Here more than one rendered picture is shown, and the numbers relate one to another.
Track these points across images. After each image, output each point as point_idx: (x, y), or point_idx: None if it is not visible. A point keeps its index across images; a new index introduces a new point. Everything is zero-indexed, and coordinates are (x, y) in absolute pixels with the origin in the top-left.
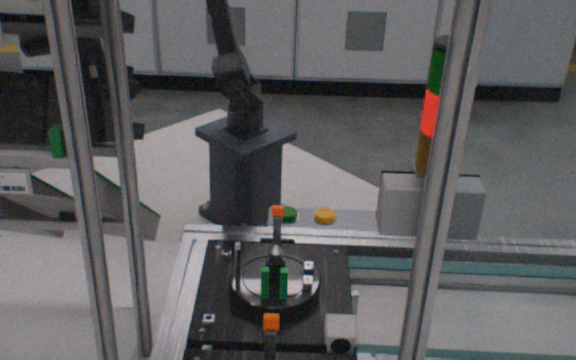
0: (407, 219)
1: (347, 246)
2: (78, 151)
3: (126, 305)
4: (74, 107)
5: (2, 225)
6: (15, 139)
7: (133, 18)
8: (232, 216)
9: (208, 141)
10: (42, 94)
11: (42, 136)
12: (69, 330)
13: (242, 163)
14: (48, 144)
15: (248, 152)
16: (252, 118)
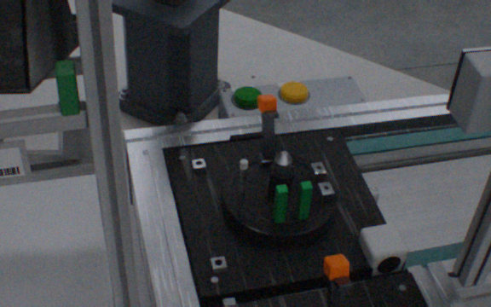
0: None
1: (335, 129)
2: (102, 99)
3: (72, 247)
4: (104, 31)
5: None
6: None
7: None
8: (164, 106)
9: (126, 15)
10: (16, 10)
11: (25, 78)
12: (16, 292)
13: (177, 38)
14: (32, 89)
15: (187, 24)
16: None
